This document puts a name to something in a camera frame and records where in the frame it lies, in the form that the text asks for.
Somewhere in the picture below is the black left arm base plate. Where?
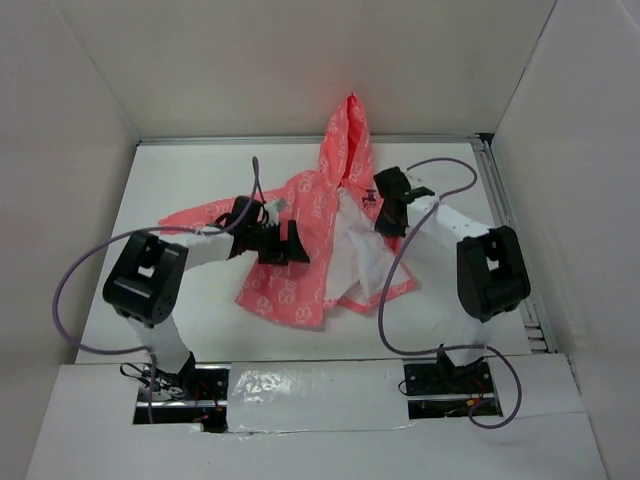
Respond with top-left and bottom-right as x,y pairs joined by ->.
120,363 -> 230,434

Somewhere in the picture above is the white taped cover panel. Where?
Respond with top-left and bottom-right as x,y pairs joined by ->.
227,360 -> 412,433

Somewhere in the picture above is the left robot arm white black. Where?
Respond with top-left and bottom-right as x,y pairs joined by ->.
103,196 -> 310,399

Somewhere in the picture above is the aluminium frame rail right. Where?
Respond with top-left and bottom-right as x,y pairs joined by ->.
471,133 -> 558,354

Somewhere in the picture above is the aluminium frame rail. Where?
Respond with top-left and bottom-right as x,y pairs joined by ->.
138,134 -> 483,146
471,133 -> 558,354

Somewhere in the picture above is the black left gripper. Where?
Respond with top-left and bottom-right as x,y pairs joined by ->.
245,219 -> 308,265

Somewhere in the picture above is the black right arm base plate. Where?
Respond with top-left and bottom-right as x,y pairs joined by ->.
398,360 -> 503,420

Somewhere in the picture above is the aluminium frame rail back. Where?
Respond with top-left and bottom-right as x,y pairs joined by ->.
138,134 -> 483,146

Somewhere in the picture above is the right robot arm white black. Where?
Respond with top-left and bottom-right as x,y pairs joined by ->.
374,167 -> 531,392

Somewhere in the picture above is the pink hooded kids jacket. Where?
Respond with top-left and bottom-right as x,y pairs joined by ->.
157,92 -> 422,332

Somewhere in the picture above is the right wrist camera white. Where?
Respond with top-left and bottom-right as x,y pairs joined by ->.
401,186 -> 435,204

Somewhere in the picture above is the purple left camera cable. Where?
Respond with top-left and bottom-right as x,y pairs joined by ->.
52,156 -> 266,426

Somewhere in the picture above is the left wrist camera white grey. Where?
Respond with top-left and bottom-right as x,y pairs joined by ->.
263,198 -> 287,217

